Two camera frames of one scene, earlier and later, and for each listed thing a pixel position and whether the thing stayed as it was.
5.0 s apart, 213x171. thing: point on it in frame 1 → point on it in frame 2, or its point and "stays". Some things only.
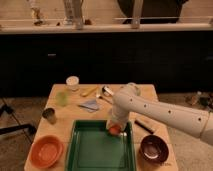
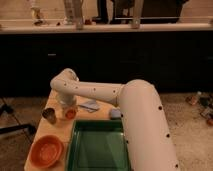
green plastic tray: x=93 y=147 stays
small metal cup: x=50 y=115 stays
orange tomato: x=114 y=129 → x=70 y=114
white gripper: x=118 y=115 → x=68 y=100
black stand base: x=27 y=127 stays
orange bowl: x=46 y=151 stays
